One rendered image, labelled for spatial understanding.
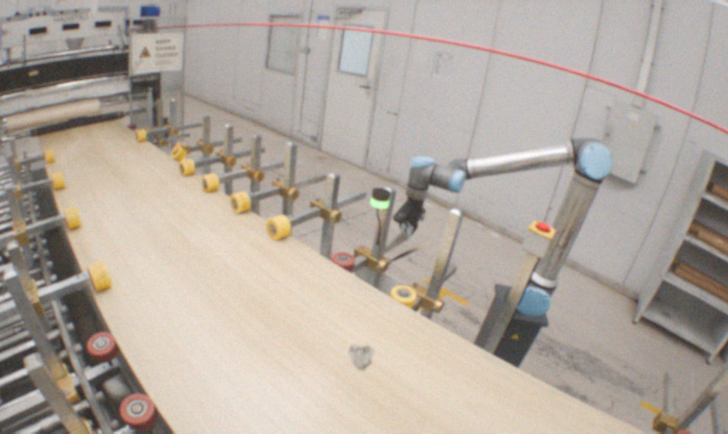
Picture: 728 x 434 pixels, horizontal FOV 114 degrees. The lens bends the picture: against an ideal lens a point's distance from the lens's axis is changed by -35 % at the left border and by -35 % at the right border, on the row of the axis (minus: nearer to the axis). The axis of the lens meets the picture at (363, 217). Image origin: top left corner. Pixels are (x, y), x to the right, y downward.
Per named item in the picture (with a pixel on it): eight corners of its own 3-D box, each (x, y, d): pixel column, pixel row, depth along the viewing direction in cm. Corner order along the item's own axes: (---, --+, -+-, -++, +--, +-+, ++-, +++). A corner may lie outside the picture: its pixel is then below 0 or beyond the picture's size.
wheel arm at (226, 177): (289, 164, 192) (289, 157, 190) (293, 165, 190) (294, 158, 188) (207, 183, 155) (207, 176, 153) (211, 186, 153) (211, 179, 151)
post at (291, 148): (286, 238, 169) (292, 140, 148) (291, 242, 168) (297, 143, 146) (281, 241, 167) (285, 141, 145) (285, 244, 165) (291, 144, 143)
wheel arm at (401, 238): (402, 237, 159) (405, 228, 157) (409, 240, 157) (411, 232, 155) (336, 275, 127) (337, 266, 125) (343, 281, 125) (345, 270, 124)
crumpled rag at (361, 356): (350, 341, 90) (351, 334, 89) (376, 346, 89) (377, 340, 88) (343, 366, 82) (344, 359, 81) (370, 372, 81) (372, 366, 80)
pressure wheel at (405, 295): (382, 311, 118) (388, 283, 113) (405, 310, 119) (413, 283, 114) (388, 327, 111) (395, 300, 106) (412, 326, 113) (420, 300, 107)
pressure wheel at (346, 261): (339, 274, 133) (342, 248, 128) (356, 284, 129) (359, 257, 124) (324, 282, 127) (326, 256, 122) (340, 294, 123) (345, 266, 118)
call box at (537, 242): (525, 243, 99) (534, 220, 96) (546, 252, 96) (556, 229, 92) (519, 251, 94) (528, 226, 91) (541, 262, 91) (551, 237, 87)
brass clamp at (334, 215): (319, 208, 151) (320, 197, 148) (342, 220, 144) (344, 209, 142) (308, 212, 146) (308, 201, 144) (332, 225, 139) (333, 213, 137)
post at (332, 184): (323, 273, 159) (333, 171, 137) (328, 276, 157) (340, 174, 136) (317, 275, 156) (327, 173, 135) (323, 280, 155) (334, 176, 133)
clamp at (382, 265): (360, 255, 142) (362, 244, 140) (388, 270, 135) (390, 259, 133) (351, 260, 138) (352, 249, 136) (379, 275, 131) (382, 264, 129)
